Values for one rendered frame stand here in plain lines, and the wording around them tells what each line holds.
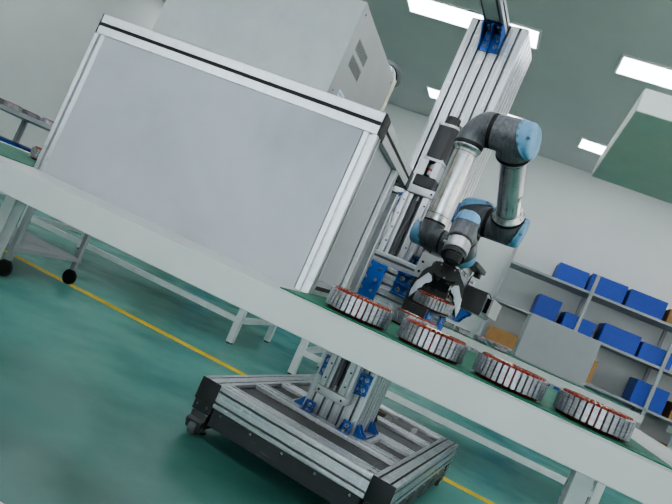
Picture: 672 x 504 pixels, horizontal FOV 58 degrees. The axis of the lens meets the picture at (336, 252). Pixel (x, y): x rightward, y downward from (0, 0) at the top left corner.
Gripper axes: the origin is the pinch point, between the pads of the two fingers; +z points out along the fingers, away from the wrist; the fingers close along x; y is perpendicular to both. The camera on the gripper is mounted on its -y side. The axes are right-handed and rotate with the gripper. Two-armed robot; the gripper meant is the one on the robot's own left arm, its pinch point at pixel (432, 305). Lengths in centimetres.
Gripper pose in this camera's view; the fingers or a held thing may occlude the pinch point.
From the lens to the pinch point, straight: 165.7
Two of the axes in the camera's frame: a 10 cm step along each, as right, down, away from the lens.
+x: -9.1, -3.9, 1.6
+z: -4.2, 7.5, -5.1
